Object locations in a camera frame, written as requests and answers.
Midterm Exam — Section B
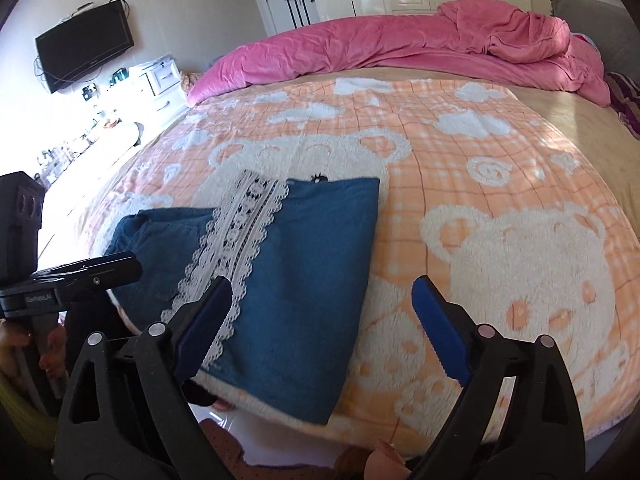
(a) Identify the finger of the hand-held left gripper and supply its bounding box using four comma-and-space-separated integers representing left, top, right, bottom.
31, 254, 143, 307

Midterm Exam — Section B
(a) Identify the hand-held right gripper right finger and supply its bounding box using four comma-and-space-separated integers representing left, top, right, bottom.
407, 274, 586, 480

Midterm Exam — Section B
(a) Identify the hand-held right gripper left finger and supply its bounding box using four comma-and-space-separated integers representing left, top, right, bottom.
52, 275, 251, 480

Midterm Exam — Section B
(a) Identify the blue denim pants lace trim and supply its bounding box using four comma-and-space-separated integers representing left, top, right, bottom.
102, 170, 381, 426

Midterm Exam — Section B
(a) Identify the person's left hand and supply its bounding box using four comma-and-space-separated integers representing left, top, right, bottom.
34, 326, 69, 379

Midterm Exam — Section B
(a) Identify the cluttered white dresser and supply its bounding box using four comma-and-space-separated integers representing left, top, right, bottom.
30, 105, 143, 186

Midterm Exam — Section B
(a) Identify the orange bear print blanket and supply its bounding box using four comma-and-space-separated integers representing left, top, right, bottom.
82, 77, 640, 456

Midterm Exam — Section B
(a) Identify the white drawer cabinet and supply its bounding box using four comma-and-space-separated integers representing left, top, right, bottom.
145, 57, 183, 111

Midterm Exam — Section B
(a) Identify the beige bed sheet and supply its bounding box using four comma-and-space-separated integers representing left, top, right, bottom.
40, 72, 640, 241

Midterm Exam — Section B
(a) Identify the purple striped pillow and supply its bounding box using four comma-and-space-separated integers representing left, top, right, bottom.
605, 71, 640, 141

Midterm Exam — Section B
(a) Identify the pink duvet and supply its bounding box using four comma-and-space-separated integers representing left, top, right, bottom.
186, 1, 612, 108

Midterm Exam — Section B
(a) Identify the grey padded headboard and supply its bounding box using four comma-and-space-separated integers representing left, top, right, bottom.
550, 0, 640, 76

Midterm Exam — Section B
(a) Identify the black wall television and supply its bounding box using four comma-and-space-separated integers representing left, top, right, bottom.
35, 0, 135, 95

